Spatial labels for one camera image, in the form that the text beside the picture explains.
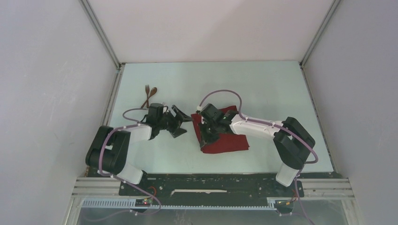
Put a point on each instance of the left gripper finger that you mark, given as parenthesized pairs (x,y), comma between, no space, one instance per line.
(177,131)
(180,116)

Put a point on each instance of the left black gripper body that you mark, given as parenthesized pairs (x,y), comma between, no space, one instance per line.
(169,122)

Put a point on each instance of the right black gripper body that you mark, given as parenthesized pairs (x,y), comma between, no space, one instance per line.
(210,132)

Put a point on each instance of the red cloth napkin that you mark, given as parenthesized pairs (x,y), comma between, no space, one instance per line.
(227,142)

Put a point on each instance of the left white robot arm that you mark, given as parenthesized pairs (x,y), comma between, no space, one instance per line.
(109,150)

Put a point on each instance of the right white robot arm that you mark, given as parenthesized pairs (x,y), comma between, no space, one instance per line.
(293,143)

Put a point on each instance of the brown wooden spoon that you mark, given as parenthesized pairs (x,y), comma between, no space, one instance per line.
(151,93)

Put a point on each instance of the brown wooden fork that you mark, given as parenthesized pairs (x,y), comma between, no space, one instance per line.
(147,90)

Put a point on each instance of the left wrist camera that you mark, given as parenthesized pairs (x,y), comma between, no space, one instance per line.
(155,113)

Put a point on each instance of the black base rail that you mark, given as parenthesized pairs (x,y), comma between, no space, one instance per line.
(214,189)

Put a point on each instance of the white cable duct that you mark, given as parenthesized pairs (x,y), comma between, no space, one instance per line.
(124,203)

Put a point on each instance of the aluminium extrusion rail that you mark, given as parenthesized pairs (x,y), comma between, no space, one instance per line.
(96,187)

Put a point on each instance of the aluminium frame post left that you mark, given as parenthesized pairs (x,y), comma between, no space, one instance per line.
(100,32)

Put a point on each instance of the aluminium frame post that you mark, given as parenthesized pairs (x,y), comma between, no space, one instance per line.
(100,32)
(328,17)

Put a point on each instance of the aluminium frame post right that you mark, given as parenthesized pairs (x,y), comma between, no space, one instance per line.
(328,17)

